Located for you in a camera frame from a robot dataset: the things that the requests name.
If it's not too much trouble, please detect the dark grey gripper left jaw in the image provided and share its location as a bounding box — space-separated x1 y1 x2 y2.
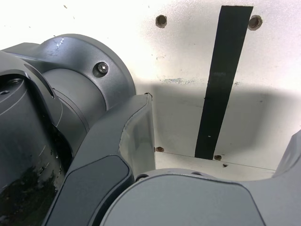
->
44 93 156 226

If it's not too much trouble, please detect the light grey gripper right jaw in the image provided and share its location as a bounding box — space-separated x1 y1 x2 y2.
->
101 129 301 226

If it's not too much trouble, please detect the black tape strip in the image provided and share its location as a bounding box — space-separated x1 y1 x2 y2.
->
194 5 254 160

